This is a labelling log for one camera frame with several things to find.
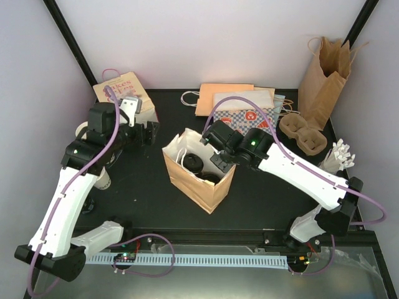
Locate flat kraft bag brown handles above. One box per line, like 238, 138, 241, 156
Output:
254, 87, 300, 119

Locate Cakes printed paper bag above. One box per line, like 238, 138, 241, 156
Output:
93, 69, 158, 123

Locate white slotted cable duct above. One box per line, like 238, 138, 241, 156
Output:
86, 252, 288, 270

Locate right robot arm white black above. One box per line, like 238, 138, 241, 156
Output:
201, 120, 363, 251

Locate flat orange paper bag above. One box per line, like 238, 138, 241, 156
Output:
180, 83, 254, 116

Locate blue checkered paper bag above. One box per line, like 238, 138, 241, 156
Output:
213, 90, 278, 135

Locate white wrapped straws in cup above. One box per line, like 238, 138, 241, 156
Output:
318, 139, 355, 174

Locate upper stack of paper cups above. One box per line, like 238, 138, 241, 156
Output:
75, 121, 88, 140

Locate orange paper bag white handles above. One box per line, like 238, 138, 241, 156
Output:
162, 128, 236, 214

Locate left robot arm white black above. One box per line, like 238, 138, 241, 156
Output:
14, 97, 159, 282

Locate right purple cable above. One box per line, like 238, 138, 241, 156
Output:
205, 96, 388, 277

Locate lower stack of paper cups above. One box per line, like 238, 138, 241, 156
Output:
94, 168, 112, 190

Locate stack of paper cups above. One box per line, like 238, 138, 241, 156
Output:
94, 168, 112, 190
75, 121, 88, 140

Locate paper coffee cup black sleeve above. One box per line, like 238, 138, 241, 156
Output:
183, 153, 204, 174

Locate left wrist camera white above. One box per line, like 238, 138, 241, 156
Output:
119, 97, 142, 127

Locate tall brown paper bag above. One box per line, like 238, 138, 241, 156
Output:
298, 37, 361, 131

